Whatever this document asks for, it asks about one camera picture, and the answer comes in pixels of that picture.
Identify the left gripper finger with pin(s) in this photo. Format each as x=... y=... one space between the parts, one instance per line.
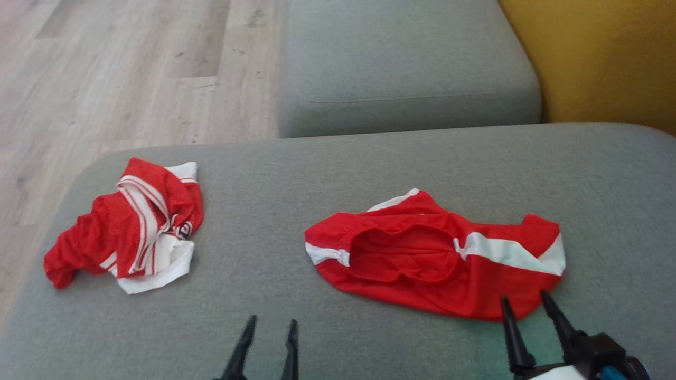
x=240 y=353
x=292 y=353

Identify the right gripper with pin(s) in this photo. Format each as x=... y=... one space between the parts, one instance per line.
x=594 y=353

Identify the red shorts with white stripe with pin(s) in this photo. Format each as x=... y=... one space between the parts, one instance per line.
x=412 y=285

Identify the red white lettered jersey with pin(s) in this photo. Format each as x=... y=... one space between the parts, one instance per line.
x=105 y=232

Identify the large grey sofa seat cushion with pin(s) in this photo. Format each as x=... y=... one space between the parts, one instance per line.
x=264 y=174

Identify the wide yellow sofa backrest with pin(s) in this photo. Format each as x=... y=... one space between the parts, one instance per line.
x=607 y=53

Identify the small grey sofa seat cushion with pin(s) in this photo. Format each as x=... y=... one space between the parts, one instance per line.
x=401 y=63

